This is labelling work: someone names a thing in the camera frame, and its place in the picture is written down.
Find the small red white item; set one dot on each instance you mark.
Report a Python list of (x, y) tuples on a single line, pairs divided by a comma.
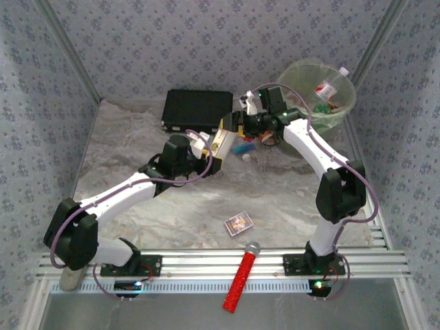
[(250, 139)]

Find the blue bottle blue cap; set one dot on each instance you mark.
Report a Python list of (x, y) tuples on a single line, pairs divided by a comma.
[(244, 148)]

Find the orange brown label bottle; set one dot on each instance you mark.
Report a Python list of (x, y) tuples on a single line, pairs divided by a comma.
[(265, 137)]

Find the clear bottle white cap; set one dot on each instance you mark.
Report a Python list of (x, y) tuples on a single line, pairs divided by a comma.
[(246, 157)]

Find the clear bottle red white label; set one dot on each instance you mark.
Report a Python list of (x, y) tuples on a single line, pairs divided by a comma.
[(326, 90)]

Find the green translucent waste bin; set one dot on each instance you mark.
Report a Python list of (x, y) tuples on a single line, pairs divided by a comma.
[(343, 99)]

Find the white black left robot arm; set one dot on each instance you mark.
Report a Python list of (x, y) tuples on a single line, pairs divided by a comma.
[(113, 203)]

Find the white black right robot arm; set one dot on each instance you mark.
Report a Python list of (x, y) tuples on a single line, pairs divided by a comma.
[(309, 148)]

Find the black hard case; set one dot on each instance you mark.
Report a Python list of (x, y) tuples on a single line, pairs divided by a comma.
[(196, 110)]

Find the playing card box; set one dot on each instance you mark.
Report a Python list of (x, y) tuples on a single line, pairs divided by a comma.
[(239, 223)]

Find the red glitter microphone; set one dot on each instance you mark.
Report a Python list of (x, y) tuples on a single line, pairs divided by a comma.
[(240, 276)]

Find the small black controller board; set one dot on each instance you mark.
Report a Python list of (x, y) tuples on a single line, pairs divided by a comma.
[(319, 288), (127, 288)]

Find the grey cloth roll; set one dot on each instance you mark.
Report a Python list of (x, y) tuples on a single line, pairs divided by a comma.
[(72, 280)]

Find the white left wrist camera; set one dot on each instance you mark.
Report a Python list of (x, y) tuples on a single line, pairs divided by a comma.
[(196, 141)]

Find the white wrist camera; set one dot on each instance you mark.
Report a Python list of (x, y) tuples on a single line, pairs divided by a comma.
[(196, 141), (250, 102)]

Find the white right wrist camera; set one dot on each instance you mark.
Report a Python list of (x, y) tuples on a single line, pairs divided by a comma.
[(250, 102)]

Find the aluminium mounting rail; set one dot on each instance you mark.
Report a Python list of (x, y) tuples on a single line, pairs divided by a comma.
[(213, 264)]

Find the aluminium corner post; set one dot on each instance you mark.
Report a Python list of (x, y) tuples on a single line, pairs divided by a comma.
[(381, 34), (73, 56)]

